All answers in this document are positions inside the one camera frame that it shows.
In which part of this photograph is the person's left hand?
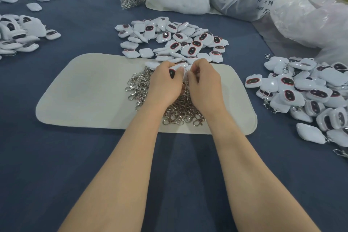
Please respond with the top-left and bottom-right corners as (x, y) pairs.
(146, 62), (186, 111)

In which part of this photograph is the person's right hand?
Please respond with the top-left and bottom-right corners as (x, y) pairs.
(186, 58), (225, 116)

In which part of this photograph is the white fob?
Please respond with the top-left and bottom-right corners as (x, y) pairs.
(167, 64), (186, 80)

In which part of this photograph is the pile of metal clasps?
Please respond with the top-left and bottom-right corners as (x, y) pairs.
(125, 66), (206, 127)

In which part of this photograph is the pile of finished fobs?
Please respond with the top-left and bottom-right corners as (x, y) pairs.
(245, 54), (348, 158)

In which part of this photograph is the person's left forearm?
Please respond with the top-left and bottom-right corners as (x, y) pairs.
(59, 107), (174, 232)

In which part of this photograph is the person's right forearm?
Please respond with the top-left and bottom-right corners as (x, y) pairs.
(209, 107), (322, 232)

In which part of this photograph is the cream felt work mat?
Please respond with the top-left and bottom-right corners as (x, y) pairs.
(35, 52), (258, 135)

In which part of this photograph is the crumpled clear plastic bag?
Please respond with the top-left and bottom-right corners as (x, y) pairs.
(271, 0), (348, 66)

